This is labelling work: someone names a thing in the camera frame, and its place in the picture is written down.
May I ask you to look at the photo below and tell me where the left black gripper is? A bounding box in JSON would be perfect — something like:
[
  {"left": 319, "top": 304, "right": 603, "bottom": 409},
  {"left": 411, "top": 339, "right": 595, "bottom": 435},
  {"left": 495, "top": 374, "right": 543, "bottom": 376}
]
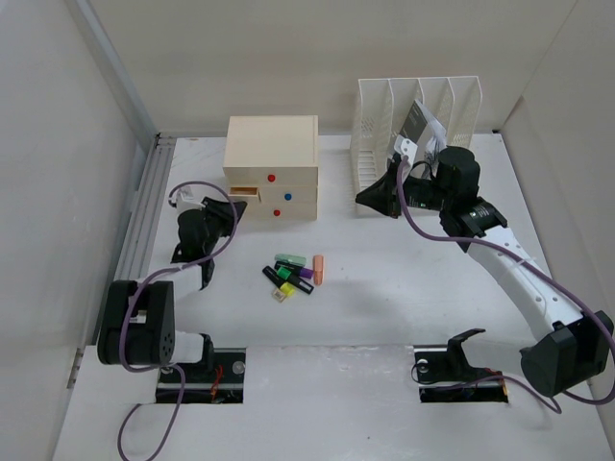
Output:
[{"left": 198, "top": 198, "right": 245, "bottom": 255}]

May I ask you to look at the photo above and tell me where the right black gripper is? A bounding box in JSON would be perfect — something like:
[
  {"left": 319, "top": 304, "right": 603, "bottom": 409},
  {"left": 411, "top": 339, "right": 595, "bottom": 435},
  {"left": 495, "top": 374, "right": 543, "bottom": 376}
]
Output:
[{"left": 355, "top": 161, "right": 453, "bottom": 219}]

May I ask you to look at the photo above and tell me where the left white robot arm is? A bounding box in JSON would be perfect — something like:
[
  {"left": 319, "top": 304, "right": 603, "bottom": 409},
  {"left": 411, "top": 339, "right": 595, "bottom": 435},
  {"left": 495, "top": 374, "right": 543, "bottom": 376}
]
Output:
[{"left": 97, "top": 197, "right": 247, "bottom": 381}]

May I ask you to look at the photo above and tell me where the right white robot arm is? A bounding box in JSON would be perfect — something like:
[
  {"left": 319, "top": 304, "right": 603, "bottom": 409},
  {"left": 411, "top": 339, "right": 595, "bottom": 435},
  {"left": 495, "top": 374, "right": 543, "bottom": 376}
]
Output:
[{"left": 356, "top": 141, "right": 614, "bottom": 397}]

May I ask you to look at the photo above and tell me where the cream drawer cabinet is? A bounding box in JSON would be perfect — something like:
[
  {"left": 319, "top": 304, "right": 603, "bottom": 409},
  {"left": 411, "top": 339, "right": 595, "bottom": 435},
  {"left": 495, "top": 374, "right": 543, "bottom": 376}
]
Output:
[{"left": 222, "top": 114, "right": 320, "bottom": 222}]

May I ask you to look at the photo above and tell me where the dark grey booklet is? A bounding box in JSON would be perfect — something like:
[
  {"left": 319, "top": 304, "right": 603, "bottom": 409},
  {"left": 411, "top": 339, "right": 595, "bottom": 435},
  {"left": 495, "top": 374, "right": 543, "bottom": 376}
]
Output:
[{"left": 399, "top": 100, "right": 447, "bottom": 166}]

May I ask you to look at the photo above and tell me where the green capped black highlighter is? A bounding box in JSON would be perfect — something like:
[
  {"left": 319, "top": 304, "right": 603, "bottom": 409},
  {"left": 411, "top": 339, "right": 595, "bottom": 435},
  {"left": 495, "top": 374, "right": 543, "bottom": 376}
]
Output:
[{"left": 262, "top": 266, "right": 289, "bottom": 289}]

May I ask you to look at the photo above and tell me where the white mesh file organizer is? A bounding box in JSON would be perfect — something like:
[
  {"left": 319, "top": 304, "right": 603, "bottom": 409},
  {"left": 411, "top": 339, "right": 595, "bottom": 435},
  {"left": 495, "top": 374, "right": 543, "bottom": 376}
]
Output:
[{"left": 350, "top": 76, "right": 482, "bottom": 194}]

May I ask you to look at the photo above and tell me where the orange highlighter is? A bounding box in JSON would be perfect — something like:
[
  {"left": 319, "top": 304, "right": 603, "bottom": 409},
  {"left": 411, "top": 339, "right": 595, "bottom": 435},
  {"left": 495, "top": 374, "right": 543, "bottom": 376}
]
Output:
[{"left": 312, "top": 255, "right": 325, "bottom": 286}]

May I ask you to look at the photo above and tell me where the mint green highlighter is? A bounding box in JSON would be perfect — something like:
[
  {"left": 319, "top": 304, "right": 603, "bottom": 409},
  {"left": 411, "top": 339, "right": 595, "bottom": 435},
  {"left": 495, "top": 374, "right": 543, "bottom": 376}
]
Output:
[{"left": 274, "top": 254, "right": 307, "bottom": 267}]

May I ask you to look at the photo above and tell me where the black marker pen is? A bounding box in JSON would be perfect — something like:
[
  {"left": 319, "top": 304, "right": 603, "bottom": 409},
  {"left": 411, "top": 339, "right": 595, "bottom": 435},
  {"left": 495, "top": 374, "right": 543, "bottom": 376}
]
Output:
[{"left": 286, "top": 275, "right": 314, "bottom": 295}]

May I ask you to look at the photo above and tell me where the yellow highlighter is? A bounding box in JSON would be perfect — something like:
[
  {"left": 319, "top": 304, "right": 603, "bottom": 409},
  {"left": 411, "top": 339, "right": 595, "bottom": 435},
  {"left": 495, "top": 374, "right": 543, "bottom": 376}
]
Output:
[{"left": 272, "top": 282, "right": 296, "bottom": 303}]

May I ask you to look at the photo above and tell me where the purple capped black highlighter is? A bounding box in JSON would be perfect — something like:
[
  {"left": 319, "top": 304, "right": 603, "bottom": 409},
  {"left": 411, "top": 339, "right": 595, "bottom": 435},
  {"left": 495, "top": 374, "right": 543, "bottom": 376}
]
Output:
[{"left": 275, "top": 261, "right": 313, "bottom": 279}]

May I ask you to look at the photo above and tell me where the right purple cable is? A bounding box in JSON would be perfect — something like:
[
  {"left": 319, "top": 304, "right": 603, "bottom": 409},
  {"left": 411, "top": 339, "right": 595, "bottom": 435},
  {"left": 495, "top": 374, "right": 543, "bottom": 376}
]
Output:
[{"left": 396, "top": 153, "right": 615, "bottom": 415}]

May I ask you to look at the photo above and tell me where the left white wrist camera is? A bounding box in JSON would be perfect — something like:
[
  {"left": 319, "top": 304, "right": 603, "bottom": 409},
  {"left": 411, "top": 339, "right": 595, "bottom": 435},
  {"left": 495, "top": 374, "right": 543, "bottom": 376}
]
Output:
[{"left": 168, "top": 185, "right": 205, "bottom": 215}]

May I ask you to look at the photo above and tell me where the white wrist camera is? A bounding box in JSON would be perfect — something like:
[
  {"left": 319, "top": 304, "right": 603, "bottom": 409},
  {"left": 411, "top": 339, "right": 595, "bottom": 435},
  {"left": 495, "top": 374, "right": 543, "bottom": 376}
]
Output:
[
  {"left": 168, "top": 185, "right": 205, "bottom": 215},
  {"left": 394, "top": 135, "right": 418, "bottom": 161}
]

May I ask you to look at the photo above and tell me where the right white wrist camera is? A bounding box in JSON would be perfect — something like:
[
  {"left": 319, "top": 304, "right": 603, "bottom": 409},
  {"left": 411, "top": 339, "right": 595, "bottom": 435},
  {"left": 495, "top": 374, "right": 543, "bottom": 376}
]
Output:
[{"left": 394, "top": 135, "right": 418, "bottom": 161}]

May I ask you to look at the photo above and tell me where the aluminium rail frame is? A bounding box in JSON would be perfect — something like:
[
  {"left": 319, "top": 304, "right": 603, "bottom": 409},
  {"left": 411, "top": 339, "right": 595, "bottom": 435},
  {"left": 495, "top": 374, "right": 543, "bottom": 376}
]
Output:
[{"left": 111, "top": 133, "right": 176, "bottom": 281}]

